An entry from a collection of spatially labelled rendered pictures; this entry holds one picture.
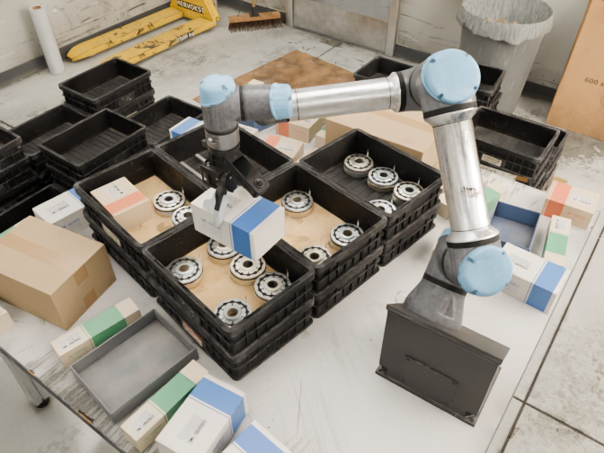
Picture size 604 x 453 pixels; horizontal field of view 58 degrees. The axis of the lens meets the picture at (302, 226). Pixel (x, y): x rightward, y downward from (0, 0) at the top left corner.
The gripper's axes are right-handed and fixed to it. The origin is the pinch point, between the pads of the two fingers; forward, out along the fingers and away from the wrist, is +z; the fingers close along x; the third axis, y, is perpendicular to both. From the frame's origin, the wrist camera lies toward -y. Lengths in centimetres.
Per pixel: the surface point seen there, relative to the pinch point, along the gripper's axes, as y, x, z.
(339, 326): -23.6, -12.4, 40.9
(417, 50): 94, -314, 100
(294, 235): 1.5, -24.9, 27.7
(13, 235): 69, 27, 24
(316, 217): 0.6, -35.9, 27.7
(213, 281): 9.1, 3.8, 27.6
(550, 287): -69, -54, 32
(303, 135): 40, -84, 37
